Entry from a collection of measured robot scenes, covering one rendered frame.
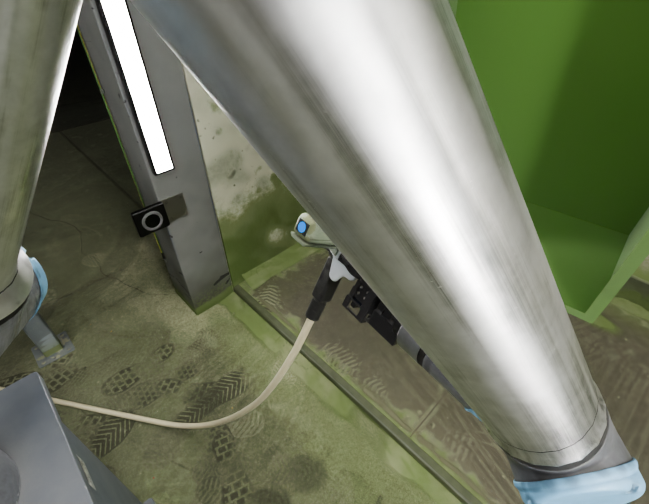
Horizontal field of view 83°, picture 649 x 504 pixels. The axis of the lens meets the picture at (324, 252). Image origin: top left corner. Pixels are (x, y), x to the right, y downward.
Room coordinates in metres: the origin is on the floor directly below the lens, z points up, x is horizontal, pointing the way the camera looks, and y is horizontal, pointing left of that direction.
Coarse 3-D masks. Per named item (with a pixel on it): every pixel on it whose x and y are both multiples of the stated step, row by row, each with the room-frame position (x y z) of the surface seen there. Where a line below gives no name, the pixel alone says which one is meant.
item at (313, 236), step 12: (300, 216) 0.50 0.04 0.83; (312, 228) 0.47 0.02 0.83; (300, 240) 0.47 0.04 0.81; (312, 240) 0.46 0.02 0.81; (324, 240) 0.48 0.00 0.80; (336, 252) 0.50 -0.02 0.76; (324, 276) 0.50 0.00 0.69; (324, 288) 0.49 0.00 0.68; (336, 288) 0.50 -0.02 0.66; (312, 300) 0.49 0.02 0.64; (324, 300) 0.48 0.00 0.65; (312, 312) 0.48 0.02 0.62
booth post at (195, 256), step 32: (128, 0) 1.04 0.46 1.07; (96, 32) 1.00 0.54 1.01; (96, 64) 1.07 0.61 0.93; (160, 64) 1.07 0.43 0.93; (160, 96) 1.05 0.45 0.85; (128, 128) 1.01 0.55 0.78; (192, 128) 1.10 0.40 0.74; (128, 160) 1.10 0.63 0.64; (192, 160) 1.08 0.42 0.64; (160, 192) 0.99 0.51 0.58; (192, 192) 1.06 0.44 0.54; (192, 224) 1.04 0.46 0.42; (192, 256) 1.02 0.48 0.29; (224, 256) 1.11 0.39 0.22; (192, 288) 1.00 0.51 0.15; (224, 288) 1.08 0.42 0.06
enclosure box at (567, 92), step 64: (448, 0) 1.10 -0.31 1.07; (512, 0) 1.05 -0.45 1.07; (576, 0) 0.96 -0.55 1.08; (640, 0) 0.89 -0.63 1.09; (512, 64) 1.05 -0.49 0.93; (576, 64) 0.96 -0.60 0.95; (640, 64) 0.88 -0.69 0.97; (512, 128) 1.05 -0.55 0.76; (576, 128) 0.95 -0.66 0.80; (640, 128) 0.86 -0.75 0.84; (576, 192) 0.93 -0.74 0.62; (640, 192) 0.84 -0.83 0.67; (576, 256) 0.78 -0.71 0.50; (640, 256) 0.54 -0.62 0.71
